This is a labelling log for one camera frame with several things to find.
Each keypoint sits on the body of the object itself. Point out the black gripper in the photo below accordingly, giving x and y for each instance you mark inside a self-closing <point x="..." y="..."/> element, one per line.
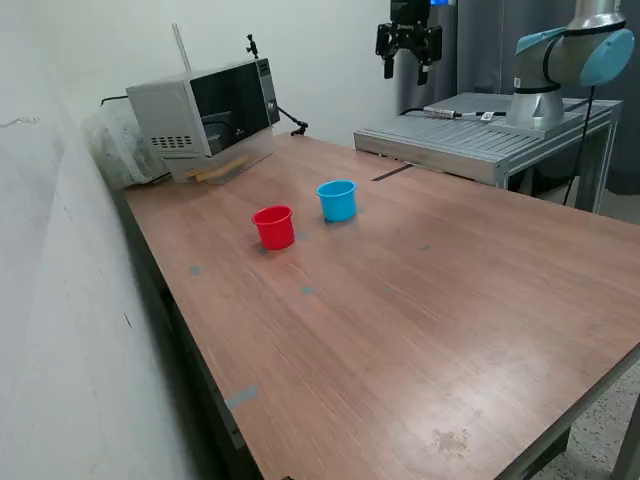
<point x="411" y="20"/>

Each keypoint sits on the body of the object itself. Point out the aluminium robot base table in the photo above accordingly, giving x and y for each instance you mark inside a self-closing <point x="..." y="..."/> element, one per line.
<point x="450" y="137"/>

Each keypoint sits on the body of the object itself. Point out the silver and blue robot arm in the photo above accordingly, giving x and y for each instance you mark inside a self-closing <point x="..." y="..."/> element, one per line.
<point x="540" y="65"/>

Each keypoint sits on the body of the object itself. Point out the silver cylinder device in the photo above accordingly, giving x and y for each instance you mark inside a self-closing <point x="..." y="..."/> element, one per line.
<point x="442" y="112"/>

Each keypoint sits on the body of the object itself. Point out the dark grey curtain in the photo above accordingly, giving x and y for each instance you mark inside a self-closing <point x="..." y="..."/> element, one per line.
<point x="480" y="70"/>

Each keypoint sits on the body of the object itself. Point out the white tag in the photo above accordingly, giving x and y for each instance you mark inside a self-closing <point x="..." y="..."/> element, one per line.
<point x="488" y="116"/>

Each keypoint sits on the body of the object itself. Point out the blue plastic cup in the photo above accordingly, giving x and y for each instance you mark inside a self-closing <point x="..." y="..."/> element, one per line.
<point x="339" y="207"/>

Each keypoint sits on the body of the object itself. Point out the red plastic cup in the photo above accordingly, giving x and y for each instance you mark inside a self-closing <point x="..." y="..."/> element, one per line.
<point x="274" y="232"/>

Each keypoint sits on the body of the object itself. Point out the white rod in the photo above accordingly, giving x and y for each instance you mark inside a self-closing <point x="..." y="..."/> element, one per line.
<point x="182" y="50"/>

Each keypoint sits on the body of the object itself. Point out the wooden sticks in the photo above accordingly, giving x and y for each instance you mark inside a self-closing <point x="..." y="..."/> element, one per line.
<point x="215" y="172"/>

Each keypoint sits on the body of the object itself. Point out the silver microwave oven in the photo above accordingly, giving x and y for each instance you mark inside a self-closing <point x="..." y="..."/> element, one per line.
<point x="165" y="115"/>

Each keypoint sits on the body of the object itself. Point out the grey tape strip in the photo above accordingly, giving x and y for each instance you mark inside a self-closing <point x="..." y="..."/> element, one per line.
<point x="242" y="397"/>

